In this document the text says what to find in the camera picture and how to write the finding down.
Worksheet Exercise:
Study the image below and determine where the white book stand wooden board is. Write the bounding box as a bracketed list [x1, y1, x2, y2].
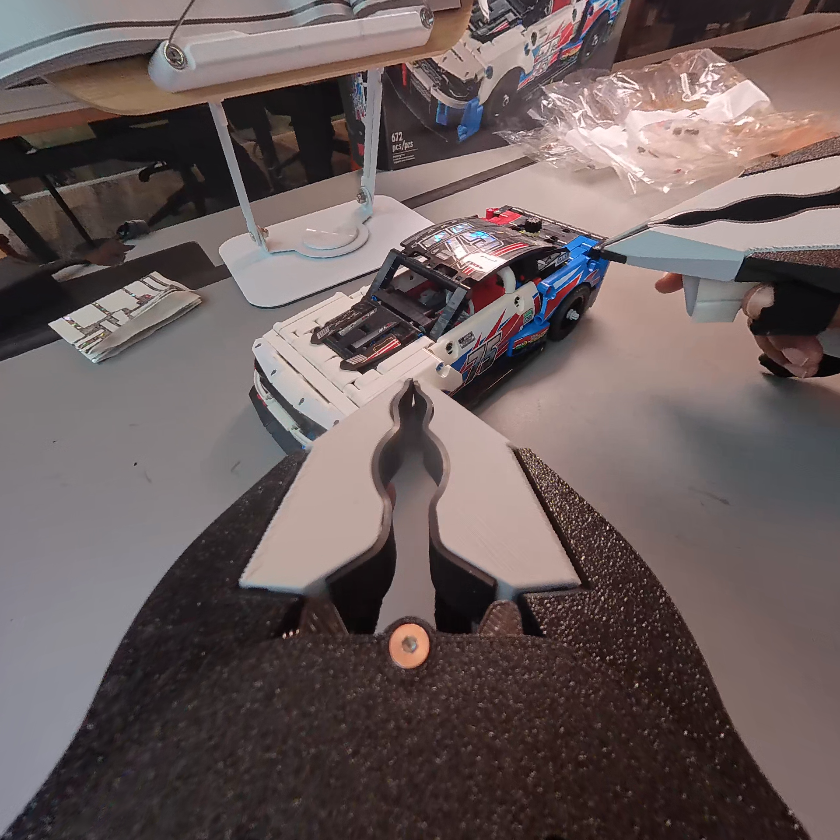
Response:
[42, 0, 487, 309]

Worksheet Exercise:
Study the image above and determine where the person's right hand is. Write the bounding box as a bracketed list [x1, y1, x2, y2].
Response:
[655, 271, 840, 380]

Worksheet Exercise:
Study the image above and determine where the black toy car box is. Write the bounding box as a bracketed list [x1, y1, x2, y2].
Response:
[341, 0, 634, 173]

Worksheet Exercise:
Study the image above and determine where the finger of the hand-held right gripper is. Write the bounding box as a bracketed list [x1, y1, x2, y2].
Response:
[600, 210, 840, 284]
[646, 172, 840, 228]

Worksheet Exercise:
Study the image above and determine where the black office chair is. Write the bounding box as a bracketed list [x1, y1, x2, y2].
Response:
[134, 108, 211, 201]

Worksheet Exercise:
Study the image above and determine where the black desk cable channel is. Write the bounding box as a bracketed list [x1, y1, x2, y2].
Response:
[397, 156, 536, 210]

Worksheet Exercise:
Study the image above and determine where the open instruction booklet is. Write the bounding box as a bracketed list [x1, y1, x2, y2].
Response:
[0, 0, 463, 91]

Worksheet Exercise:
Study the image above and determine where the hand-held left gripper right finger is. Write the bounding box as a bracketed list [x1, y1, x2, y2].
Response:
[410, 379, 581, 627]

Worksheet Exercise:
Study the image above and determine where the light wooden table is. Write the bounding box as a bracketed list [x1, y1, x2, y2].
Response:
[0, 84, 221, 142]

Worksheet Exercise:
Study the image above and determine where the folded sticker sheet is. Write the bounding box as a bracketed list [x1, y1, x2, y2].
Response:
[49, 271, 203, 363]

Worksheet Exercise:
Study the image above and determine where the brick-built toy race car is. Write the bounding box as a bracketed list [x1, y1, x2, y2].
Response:
[248, 205, 608, 454]

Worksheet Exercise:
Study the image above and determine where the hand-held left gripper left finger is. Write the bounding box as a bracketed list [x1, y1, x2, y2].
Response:
[239, 379, 421, 624]

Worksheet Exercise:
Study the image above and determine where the black desk mat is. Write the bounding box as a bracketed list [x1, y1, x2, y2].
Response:
[0, 240, 221, 363]

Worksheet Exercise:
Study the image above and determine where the crumpled clear plastic bag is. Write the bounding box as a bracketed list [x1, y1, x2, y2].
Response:
[497, 48, 840, 198]

